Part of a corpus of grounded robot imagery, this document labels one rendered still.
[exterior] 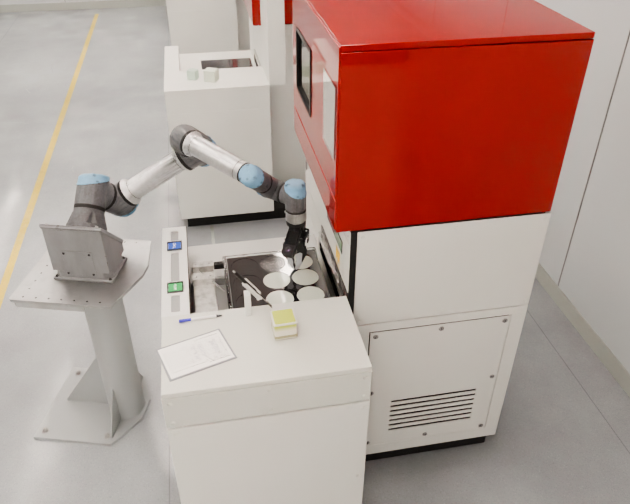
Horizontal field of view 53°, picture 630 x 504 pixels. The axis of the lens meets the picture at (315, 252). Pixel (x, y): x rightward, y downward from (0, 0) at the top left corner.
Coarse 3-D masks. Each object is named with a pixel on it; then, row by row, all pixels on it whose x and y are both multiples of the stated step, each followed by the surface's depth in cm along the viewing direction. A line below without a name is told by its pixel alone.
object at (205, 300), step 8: (208, 272) 242; (200, 288) 234; (208, 288) 234; (200, 296) 230; (208, 296) 230; (216, 296) 234; (200, 304) 226; (208, 304) 226; (216, 304) 226; (200, 312) 223
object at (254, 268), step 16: (256, 256) 247; (272, 256) 248; (240, 272) 239; (256, 272) 239; (272, 272) 239; (288, 272) 239; (320, 272) 239; (240, 288) 231; (272, 288) 231; (288, 288) 231; (320, 288) 231; (240, 304) 224; (256, 304) 224
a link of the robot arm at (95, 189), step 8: (80, 176) 243; (88, 176) 241; (96, 176) 242; (104, 176) 245; (80, 184) 241; (88, 184) 241; (96, 184) 242; (104, 184) 244; (112, 184) 251; (80, 192) 241; (88, 192) 240; (96, 192) 242; (104, 192) 244; (112, 192) 248; (80, 200) 240; (88, 200) 240; (96, 200) 241; (104, 200) 245; (112, 200) 249
